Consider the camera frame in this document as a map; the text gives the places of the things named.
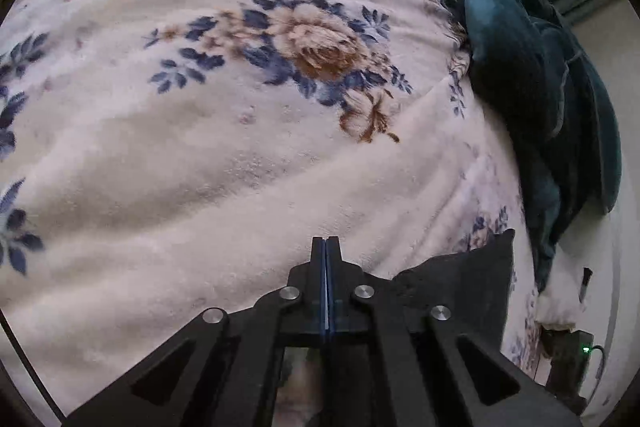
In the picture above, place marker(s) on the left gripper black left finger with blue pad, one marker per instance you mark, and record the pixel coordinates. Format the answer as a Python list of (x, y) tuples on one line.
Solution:
[(221, 369)]

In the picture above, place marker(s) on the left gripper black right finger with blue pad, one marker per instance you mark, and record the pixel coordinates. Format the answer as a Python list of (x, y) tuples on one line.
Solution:
[(386, 364)]

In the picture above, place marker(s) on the dark grey knitted garment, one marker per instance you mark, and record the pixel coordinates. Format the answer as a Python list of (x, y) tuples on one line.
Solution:
[(474, 285)]

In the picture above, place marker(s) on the black box green light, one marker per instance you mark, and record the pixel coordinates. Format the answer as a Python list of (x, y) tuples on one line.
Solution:
[(569, 353)]

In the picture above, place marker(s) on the floral fleece bed blanket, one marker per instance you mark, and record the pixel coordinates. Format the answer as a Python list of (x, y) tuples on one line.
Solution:
[(162, 156)]

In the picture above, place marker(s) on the teal velvet blanket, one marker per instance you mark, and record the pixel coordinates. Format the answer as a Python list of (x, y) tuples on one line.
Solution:
[(529, 67)]

